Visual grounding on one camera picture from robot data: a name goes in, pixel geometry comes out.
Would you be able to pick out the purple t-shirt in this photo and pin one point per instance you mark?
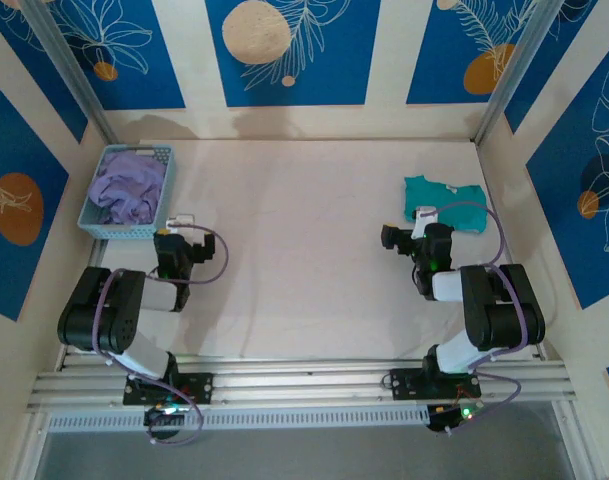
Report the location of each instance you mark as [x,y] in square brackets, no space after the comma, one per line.
[129,190]

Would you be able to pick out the white table cover sheet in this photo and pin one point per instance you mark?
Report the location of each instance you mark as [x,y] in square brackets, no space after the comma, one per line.
[309,225]

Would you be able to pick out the aluminium frame post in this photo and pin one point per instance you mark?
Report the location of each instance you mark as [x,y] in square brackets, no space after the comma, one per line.
[66,60]
[520,60]

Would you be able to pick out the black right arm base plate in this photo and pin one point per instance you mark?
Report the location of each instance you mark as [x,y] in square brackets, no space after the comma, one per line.
[401,382]

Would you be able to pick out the teal t-shirt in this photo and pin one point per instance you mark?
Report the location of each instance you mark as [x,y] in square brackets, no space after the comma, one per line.
[464,220]

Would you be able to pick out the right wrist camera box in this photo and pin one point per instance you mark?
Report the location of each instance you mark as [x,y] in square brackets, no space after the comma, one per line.
[424,220]

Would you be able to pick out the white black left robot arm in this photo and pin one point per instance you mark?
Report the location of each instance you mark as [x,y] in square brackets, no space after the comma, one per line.
[91,320]

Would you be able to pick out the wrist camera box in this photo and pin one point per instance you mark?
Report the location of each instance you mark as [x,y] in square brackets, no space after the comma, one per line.
[424,220]
[180,222]

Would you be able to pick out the light blue plastic basket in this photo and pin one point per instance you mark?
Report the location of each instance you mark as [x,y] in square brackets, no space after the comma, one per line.
[119,231]

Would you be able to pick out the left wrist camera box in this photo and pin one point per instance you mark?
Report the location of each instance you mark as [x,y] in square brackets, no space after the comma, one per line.
[180,222]

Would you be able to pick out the long aluminium mounting rail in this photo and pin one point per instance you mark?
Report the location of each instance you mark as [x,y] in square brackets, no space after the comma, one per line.
[309,380]

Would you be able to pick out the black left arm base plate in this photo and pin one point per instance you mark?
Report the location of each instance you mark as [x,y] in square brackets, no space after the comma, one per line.
[199,387]

